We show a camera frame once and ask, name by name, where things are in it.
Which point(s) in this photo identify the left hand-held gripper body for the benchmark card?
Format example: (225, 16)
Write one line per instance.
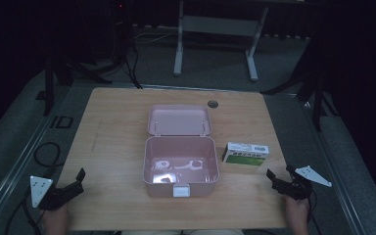
(40, 191)

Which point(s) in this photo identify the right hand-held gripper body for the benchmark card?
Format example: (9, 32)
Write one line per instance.
(302, 186)

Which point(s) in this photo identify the person's right hand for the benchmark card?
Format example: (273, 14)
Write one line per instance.
(297, 213)

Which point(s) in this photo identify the person's left hand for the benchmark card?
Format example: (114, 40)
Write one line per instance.
(56, 222)

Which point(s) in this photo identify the white and green medicine box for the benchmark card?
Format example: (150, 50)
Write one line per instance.
(245, 154)

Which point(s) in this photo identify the black tripod stand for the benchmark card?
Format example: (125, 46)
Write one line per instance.
(78, 65)
(310, 81)

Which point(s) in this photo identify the grey round table grommet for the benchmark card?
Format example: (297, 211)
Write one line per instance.
(212, 104)

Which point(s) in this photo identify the pink plastic box with lid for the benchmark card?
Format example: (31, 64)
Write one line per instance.
(180, 153)

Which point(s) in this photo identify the white metal desk frame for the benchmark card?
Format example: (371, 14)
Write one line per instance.
(220, 26)

